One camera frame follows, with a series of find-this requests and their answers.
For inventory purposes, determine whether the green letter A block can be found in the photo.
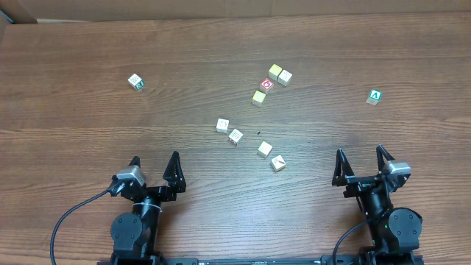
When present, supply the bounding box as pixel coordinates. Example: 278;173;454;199
366;89;383;105

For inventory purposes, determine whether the white maze picture block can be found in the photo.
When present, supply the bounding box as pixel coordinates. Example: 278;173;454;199
228;129;244;146

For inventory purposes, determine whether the plain yellow wooden block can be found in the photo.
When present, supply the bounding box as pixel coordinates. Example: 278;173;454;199
258;141;272;158

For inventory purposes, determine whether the green sided wooden block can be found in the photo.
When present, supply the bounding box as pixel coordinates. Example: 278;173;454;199
128;74;145;91

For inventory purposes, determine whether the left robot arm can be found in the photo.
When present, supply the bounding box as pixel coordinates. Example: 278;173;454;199
109;152;186;264

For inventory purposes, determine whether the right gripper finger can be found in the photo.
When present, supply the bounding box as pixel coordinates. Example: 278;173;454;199
332;148;355;184
376;144;394;172

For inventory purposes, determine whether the yellow letter U block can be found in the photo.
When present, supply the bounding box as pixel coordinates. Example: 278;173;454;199
252;91;266;107

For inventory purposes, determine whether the white animal picture block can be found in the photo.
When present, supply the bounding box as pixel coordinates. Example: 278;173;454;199
216;119;230;133

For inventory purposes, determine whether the hammer picture wooden block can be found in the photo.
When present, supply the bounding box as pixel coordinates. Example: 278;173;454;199
270;155;286;172

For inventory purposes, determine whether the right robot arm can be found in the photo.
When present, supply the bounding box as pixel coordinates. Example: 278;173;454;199
326;145;424;264

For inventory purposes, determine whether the yellow top block far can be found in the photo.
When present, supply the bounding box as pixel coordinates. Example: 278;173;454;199
268;64;283;81

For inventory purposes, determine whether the white block with lines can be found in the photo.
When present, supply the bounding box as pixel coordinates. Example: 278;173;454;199
277;69;293;87

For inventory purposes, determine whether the red letter block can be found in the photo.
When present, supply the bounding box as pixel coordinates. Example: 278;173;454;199
259;78;274;94

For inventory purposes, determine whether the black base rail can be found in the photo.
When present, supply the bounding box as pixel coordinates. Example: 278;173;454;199
97;254;424;265

